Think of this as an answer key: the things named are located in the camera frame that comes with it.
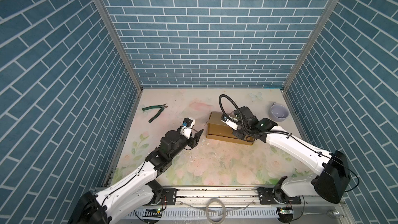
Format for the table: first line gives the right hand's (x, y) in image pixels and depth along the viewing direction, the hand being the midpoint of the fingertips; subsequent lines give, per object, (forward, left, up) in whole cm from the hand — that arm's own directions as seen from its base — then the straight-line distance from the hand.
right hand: (233, 124), depth 82 cm
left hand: (-7, +18, +5) cm, 20 cm away
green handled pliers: (+19, +48, -13) cm, 54 cm away
